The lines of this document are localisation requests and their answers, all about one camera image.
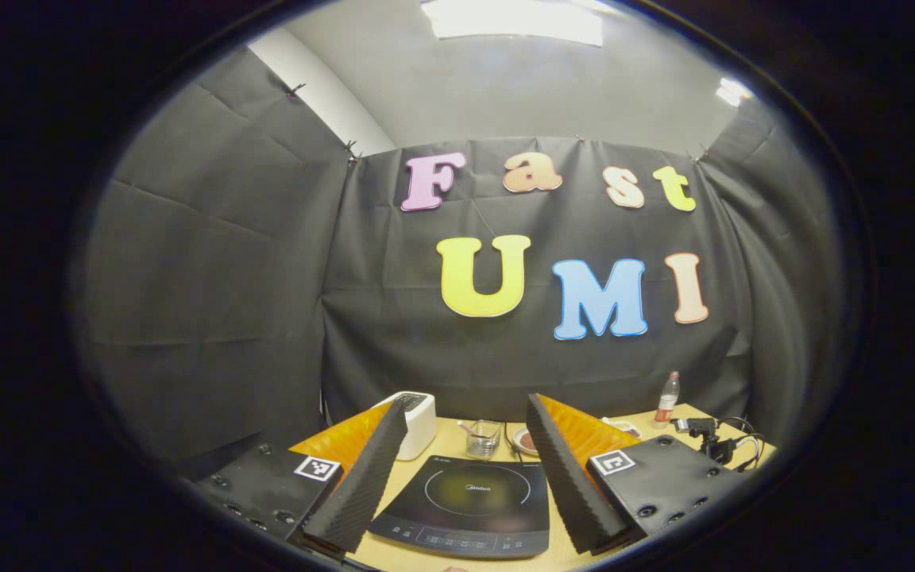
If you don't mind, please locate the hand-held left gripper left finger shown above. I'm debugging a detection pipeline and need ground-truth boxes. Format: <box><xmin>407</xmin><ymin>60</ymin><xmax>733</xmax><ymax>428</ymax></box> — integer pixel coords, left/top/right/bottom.
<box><xmin>195</xmin><ymin>397</ymin><xmax>409</xmax><ymax>557</ymax></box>

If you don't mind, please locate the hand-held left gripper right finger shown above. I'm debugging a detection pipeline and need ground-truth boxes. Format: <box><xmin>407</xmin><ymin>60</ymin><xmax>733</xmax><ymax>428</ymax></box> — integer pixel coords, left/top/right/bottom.
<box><xmin>525</xmin><ymin>393</ymin><xmax>744</xmax><ymax>555</ymax></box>

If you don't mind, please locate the black induction cooktop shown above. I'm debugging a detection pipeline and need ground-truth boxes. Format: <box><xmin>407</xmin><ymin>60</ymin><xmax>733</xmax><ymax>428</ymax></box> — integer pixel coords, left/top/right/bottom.
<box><xmin>368</xmin><ymin>455</ymin><xmax>551</xmax><ymax>559</ymax></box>

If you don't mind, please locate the white toaster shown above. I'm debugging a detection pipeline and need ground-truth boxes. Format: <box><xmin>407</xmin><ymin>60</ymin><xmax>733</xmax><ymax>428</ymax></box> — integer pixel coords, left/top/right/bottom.
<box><xmin>374</xmin><ymin>391</ymin><xmax>438</xmax><ymax>462</ymax></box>

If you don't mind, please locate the clear water bottle red label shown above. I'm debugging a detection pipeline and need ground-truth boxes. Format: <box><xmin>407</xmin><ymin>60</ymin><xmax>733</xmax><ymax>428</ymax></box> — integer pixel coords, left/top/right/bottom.
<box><xmin>654</xmin><ymin>371</ymin><xmax>681</xmax><ymax>430</ymax></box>

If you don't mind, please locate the black backdrop cloth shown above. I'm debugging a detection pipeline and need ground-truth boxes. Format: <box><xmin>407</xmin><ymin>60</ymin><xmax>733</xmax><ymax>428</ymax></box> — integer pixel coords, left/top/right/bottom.
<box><xmin>76</xmin><ymin>46</ymin><xmax>847</xmax><ymax>470</ymax></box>

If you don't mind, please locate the small ceiling light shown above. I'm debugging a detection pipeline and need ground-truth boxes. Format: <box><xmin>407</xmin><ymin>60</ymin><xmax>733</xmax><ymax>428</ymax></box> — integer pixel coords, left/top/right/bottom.
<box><xmin>716</xmin><ymin>77</ymin><xmax>754</xmax><ymax>108</ymax></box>

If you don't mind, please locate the large ceiling light panel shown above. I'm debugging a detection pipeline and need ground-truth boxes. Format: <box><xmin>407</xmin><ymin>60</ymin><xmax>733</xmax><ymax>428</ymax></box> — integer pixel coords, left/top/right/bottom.
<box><xmin>422</xmin><ymin>0</ymin><xmax>604</xmax><ymax>47</ymax></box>

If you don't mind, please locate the small wire mesh basket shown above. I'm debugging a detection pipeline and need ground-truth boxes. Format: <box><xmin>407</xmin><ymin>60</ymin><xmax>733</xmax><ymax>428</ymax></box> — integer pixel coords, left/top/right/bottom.
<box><xmin>465</xmin><ymin>419</ymin><xmax>502</xmax><ymax>460</ymax></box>

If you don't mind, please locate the black device with cables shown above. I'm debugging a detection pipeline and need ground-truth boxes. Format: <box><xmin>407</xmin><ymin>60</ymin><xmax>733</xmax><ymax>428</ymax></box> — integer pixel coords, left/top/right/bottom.
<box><xmin>672</xmin><ymin>415</ymin><xmax>764</xmax><ymax>471</ymax></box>

